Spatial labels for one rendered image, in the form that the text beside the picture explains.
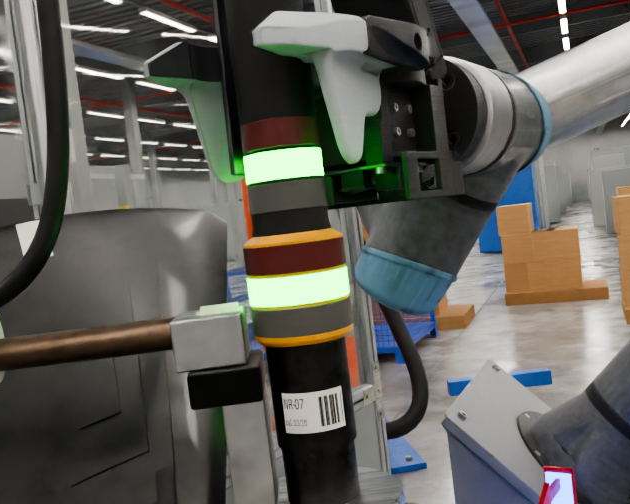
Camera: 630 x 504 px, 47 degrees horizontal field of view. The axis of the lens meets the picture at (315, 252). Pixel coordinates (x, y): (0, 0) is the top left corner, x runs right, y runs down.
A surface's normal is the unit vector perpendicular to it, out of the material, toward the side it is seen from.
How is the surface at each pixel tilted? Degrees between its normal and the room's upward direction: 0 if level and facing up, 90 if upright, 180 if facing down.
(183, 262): 41
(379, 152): 90
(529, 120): 98
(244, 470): 90
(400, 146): 90
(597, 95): 111
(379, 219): 65
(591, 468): 76
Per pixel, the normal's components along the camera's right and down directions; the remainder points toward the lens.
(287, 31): 0.49, -0.06
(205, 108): 0.75, 0.01
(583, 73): -0.17, -0.22
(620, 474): 0.03, 0.04
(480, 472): -0.40, 0.10
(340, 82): 0.91, -0.09
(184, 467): -0.05, -0.64
